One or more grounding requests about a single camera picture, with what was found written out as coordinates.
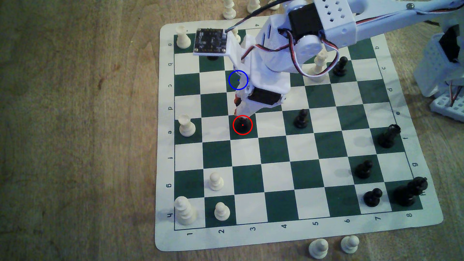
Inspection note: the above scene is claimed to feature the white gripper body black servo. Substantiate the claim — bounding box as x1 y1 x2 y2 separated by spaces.
239 13 301 110

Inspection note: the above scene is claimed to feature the black rook chess piece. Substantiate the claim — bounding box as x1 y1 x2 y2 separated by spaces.
234 116 252 135

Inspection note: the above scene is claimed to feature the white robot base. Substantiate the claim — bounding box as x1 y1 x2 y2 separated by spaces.
413 25 464 98

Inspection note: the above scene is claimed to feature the tall white queen piece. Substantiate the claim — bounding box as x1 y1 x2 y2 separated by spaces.
312 50 329 83

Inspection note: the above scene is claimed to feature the black pawn chess piece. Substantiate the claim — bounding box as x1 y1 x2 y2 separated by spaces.
363 188 383 208
294 109 309 129
355 160 373 179
333 56 348 77

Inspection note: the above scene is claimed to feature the white rook chess piece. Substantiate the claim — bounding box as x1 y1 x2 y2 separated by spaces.
179 114 196 137
175 25 191 49

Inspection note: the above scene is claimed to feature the green white chess mat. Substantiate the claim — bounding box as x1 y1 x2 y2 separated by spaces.
155 8 444 252

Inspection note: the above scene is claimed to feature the white bishop chess piece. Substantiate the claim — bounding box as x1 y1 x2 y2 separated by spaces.
223 0 237 20

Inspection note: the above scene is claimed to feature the tall white king piece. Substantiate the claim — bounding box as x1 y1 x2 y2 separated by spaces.
174 196 198 226

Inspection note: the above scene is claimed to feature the black bishop chess piece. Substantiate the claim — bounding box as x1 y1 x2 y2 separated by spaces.
378 124 401 149

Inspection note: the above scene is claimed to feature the tall black king piece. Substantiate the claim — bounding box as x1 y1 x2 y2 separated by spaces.
394 176 428 207

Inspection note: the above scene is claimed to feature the black camera cable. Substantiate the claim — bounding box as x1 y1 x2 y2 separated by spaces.
224 0 294 34

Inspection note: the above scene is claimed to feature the black camera circuit board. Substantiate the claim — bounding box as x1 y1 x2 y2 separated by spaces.
193 28 229 56

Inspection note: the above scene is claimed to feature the red white black servo wire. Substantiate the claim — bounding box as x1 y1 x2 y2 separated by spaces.
240 29 341 78

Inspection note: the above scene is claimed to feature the white perforated base plate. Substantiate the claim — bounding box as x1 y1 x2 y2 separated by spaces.
429 86 464 122

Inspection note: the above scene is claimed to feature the red base wire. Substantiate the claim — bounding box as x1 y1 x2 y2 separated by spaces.
448 81 464 108

